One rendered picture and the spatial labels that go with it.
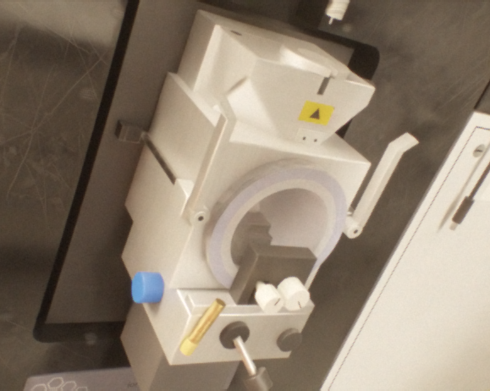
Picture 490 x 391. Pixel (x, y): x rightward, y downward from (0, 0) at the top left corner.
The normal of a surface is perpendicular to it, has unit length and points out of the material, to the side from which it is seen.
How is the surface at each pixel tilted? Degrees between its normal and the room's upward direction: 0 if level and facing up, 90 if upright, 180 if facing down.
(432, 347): 90
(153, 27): 90
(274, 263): 90
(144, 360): 90
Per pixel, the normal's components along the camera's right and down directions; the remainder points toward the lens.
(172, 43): 0.43, 0.52
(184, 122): -0.83, -0.09
